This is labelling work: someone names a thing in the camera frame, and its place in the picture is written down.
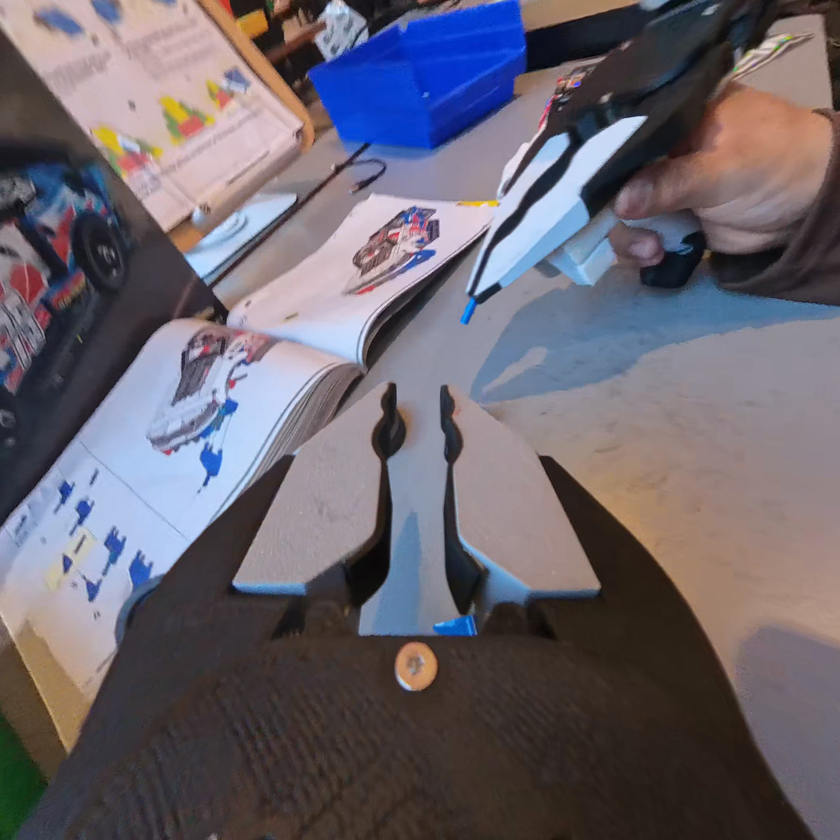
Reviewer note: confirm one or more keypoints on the wooden board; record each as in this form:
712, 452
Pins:
295, 111

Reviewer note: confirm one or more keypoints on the printed instruction board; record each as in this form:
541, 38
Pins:
164, 65

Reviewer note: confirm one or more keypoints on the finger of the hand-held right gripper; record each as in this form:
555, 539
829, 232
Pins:
531, 161
558, 210

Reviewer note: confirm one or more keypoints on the open instruction booklet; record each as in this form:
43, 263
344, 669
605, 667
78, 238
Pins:
295, 315

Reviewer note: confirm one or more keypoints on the blue storage bin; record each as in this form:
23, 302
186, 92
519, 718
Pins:
420, 85

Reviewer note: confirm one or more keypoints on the person's right hand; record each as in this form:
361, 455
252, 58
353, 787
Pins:
761, 170

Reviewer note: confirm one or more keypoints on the sticker sheet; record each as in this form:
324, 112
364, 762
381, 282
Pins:
774, 51

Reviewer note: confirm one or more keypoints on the toy car model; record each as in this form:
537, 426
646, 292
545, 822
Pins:
561, 88

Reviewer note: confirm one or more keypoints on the black car picture box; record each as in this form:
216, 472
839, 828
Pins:
65, 262

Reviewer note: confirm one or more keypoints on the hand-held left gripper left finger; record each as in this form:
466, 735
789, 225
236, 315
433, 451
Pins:
315, 512

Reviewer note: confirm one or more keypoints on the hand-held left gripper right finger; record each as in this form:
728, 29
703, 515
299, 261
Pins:
518, 518

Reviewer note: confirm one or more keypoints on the grey desk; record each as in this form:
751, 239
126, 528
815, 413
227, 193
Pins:
656, 426

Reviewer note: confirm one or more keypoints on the blue pin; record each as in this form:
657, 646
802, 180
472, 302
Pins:
468, 311

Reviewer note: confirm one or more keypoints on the green storage bin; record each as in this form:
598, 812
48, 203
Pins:
19, 787

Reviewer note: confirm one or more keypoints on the printed white bag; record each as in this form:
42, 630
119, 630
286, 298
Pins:
341, 29

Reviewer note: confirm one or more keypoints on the person's right forearm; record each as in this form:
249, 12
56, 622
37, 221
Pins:
814, 262

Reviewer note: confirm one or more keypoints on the white stand base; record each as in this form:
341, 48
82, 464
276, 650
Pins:
243, 229

